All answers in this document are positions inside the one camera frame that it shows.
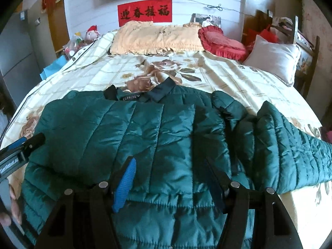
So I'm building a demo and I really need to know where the floral bed sheet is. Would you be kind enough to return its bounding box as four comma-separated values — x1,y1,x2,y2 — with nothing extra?
0,30,332,249

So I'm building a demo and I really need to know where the plush toy with red hat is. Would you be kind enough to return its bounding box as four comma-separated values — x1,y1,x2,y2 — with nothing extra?
85,24,101,43

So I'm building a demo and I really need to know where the wooden chair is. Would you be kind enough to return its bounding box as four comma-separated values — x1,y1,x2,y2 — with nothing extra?
270,16,321,99

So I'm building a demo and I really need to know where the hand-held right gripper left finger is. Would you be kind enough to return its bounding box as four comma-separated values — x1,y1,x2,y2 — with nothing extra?
35,157,137,249

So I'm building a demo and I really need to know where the wooden door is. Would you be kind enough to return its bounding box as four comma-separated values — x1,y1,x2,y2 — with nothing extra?
48,0,69,52

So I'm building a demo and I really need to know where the green puffer jacket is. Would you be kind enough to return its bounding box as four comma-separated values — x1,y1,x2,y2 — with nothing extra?
21,77,332,249

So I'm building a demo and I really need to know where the pile of small toys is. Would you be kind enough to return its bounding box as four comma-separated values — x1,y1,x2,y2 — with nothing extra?
62,32,89,60

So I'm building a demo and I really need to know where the white pillow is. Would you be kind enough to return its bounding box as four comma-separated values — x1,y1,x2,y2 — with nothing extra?
243,34,301,86

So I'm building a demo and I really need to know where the black wall cable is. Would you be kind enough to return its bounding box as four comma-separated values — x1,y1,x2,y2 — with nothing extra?
135,0,242,13

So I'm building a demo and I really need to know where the person's left hand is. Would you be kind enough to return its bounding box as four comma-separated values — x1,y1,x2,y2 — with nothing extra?
0,184,23,227

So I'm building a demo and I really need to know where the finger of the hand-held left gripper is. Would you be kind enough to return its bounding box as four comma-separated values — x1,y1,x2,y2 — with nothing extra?
5,133,46,161

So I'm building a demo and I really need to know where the red ruffled cushion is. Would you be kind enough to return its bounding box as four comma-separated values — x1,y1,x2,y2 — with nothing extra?
198,26,249,61

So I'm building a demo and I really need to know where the red wall banner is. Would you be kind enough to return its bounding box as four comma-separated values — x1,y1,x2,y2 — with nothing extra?
117,0,173,28

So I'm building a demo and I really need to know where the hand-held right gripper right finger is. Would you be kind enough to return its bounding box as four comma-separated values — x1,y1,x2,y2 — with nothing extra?
205,159,304,249

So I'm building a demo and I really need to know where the grey cabinet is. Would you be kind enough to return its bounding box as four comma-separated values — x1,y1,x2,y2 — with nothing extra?
0,9,56,83

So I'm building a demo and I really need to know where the framed photo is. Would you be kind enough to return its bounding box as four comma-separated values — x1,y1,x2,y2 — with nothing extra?
191,13,222,28

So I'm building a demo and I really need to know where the red cloth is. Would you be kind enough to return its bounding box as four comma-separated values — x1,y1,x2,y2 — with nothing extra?
259,27,279,43

